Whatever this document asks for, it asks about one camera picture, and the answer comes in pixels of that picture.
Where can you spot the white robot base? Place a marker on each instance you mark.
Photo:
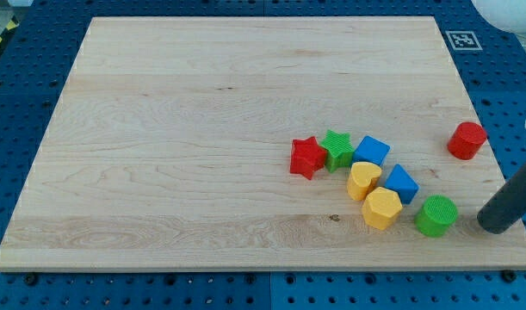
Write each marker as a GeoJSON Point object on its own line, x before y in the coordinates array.
{"type": "Point", "coordinates": [506, 15]}

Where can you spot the light wooden board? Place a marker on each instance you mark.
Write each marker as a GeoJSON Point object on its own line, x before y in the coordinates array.
{"type": "Point", "coordinates": [168, 150]}

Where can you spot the red star block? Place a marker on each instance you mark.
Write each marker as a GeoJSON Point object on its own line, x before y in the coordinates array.
{"type": "Point", "coordinates": [307, 157]}

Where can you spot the green star block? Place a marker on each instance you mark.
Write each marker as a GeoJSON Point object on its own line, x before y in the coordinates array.
{"type": "Point", "coordinates": [339, 150]}

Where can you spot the yellow heart block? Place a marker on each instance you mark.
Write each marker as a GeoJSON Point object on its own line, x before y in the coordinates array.
{"type": "Point", "coordinates": [362, 179]}

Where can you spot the blue cube block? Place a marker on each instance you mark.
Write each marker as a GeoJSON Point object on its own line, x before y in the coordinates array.
{"type": "Point", "coordinates": [371, 150]}

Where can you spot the yellow hexagon block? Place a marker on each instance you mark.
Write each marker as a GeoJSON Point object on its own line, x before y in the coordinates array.
{"type": "Point", "coordinates": [381, 208]}

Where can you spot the blue triangle block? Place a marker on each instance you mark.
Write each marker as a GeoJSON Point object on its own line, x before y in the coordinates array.
{"type": "Point", "coordinates": [400, 181]}

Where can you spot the green cylinder block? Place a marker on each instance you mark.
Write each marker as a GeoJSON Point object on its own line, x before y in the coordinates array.
{"type": "Point", "coordinates": [437, 214]}

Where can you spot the red cylinder block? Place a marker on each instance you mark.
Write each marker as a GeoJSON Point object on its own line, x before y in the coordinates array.
{"type": "Point", "coordinates": [467, 140]}

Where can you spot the white fiducial marker tag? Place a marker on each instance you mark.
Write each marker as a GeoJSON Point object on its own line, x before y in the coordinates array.
{"type": "Point", "coordinates": [461, 40]}

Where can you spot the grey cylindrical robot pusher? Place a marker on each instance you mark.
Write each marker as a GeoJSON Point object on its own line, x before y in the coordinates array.
{"type": "Point", "coordinates": [507, 206]}

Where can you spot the yellow black hazard tape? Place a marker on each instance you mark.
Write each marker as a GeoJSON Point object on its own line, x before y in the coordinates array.
{"type": "Point", "coordinates": [8, 32]}

